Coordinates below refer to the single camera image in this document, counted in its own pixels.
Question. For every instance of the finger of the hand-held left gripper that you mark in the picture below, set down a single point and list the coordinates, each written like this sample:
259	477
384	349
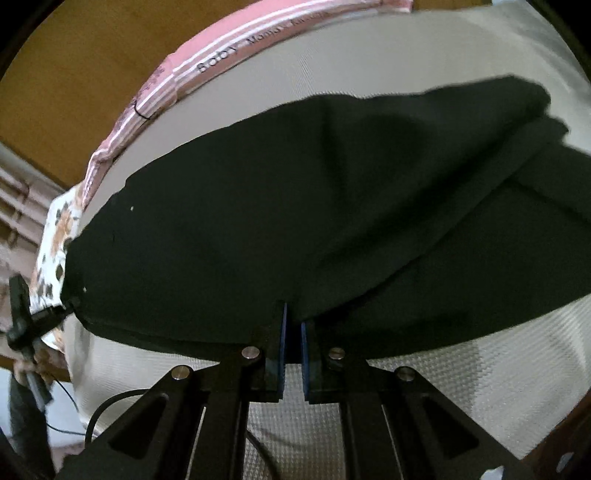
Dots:
51	316

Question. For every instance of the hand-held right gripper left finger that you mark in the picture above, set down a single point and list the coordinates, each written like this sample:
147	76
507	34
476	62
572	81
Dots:
282	341

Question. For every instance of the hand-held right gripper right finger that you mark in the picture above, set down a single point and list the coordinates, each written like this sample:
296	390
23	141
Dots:
304	355

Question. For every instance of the black pants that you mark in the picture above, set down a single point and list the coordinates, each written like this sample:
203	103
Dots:
277	221

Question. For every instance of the floral printed cloth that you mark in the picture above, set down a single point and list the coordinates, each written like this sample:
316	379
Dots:
55	230

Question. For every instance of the slatted wooden panel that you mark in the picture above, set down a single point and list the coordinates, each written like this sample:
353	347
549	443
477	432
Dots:
18	198

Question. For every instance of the brown wooden board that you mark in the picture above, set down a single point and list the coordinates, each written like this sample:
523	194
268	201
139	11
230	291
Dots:
92	69

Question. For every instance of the white textured mattress cover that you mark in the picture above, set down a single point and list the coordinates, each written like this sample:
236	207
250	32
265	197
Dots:
323	69

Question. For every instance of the pink striped blanket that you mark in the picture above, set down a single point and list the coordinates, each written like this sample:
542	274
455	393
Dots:
207	60

